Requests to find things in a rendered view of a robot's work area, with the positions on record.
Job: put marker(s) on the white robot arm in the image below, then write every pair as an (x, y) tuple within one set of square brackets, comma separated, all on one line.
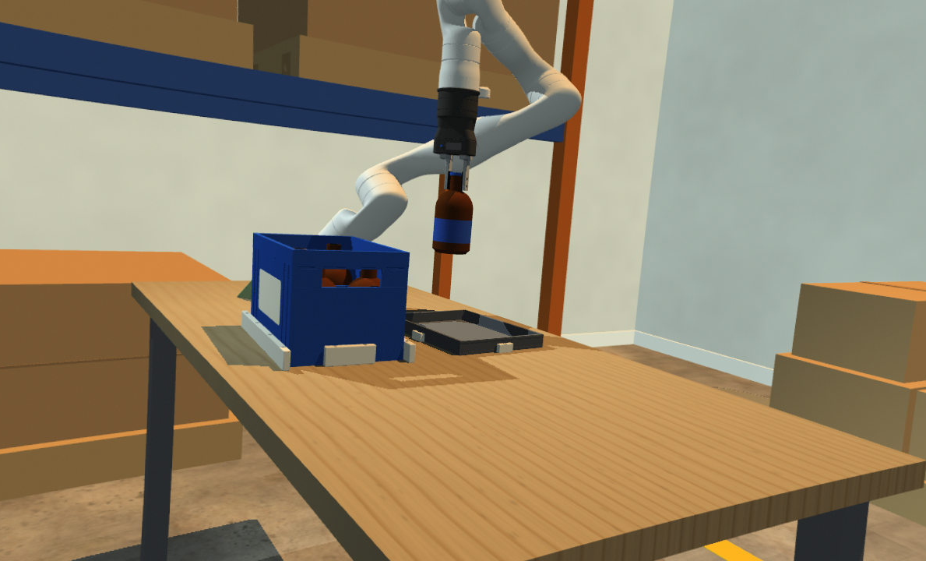
[(553, 101)]

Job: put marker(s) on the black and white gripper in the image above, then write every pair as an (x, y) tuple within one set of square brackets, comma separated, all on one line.
[(458, 92)]

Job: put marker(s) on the blue plastic crate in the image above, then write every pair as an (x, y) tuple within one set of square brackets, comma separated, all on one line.
[(289, 301)]

